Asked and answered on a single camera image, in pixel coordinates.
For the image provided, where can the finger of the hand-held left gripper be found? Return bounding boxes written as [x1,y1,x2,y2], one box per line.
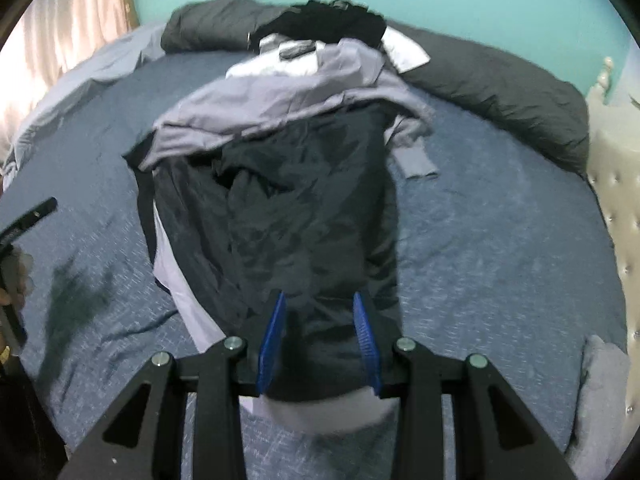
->
[0,197,58,248]

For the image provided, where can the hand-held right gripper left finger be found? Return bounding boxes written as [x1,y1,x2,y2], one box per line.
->
[57,290,288,480]

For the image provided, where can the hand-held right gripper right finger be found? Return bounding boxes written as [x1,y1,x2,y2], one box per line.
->
[352,291,581,480]

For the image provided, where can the light grey jacket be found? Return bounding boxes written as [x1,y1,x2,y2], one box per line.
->
[122,39,441,436]

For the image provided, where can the person's left hand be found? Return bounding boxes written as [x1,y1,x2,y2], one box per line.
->
[7,251,34,311]

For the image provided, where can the light blue sheet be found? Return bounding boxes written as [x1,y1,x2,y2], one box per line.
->
[0,22,168,196]

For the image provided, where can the blue bed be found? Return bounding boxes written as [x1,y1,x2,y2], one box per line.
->
[0,25,632,480]

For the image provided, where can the grey shirt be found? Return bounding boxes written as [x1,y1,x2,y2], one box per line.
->
[385,115,441,181]

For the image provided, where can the pink curtain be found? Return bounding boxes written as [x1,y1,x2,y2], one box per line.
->
[0,0,136,161]

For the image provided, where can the grey pillow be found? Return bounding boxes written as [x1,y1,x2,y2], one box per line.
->
[565,335,633,471]

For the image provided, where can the dark grey duvet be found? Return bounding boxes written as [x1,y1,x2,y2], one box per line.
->
[160,2,591,176]

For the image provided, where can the white cloth piece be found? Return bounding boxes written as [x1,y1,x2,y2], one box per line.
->
[382,27,432,74]

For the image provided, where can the cream tufted headboard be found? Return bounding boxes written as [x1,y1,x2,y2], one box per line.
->
[585,55,640,386]

